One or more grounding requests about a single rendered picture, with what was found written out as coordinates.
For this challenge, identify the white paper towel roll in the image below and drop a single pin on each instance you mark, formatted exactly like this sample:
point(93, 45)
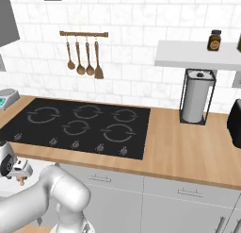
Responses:
point(195, 98)

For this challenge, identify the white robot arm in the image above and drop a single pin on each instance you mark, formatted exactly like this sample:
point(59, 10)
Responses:
point(62, 192)

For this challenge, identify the grey range hood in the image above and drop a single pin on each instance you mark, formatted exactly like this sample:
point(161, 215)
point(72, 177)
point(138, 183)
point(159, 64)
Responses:
point(6, 16)

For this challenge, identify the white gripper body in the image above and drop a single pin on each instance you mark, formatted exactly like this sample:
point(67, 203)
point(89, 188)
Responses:
point(22, 169)

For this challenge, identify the wooden utensil rail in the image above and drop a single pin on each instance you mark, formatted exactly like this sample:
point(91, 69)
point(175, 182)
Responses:
point(84, 34)

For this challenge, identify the grey cupboard door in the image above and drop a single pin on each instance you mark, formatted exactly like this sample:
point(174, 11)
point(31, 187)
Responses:
point(182, 214)
point(116, 211)
point(236, 213)

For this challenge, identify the wooden spatula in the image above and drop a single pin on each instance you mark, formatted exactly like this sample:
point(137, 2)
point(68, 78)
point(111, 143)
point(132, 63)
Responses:
point(99, 72)

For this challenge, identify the white wall shelf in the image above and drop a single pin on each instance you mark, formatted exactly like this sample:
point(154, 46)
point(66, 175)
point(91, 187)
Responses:
point(194, 56)

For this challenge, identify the grey drawer front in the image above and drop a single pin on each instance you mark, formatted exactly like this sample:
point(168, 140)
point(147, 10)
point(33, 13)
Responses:
point(219, 197)
point(125, 180)

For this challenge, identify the black hob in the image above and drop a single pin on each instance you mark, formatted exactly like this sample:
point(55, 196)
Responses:
point(94, 126)

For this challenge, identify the brown jar with black lid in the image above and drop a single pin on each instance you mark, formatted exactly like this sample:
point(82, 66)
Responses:
point(214, 41)

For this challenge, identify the black toaster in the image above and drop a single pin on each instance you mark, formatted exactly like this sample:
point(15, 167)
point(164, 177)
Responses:
point(235, 123)

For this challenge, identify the small wooden spoon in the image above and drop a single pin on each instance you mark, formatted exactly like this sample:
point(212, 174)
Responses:
point(71, 65)

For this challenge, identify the grey kitchen scale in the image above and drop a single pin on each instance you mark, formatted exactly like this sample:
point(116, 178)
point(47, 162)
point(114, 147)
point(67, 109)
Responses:
point(8, 96)

